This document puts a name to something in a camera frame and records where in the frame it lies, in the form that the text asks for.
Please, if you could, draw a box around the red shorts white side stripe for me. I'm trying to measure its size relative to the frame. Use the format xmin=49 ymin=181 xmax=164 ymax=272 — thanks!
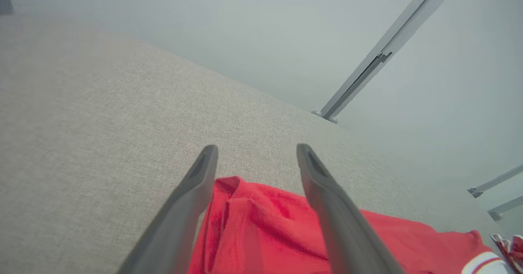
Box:
xmin=490 ymin=234 xmax=523 ymax=274

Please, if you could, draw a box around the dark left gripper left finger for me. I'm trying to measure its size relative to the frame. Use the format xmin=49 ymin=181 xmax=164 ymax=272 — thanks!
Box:
xmin=116 ymin=144 xmax=219 ymax=274

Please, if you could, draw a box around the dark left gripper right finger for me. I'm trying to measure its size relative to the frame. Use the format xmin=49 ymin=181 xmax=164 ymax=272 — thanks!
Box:
xmin=296 ymin=143 xmax=405 ymax=274

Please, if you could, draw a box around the grey metal partition post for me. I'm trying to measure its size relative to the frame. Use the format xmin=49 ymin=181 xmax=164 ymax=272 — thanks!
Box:
xmin=311 ymin=0 xmax=464 ymax=124

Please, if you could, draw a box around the red shirt white striped trim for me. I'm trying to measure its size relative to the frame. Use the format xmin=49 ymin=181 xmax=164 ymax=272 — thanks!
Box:
xmin=188 ymin=176 xmax=513 ymax=274

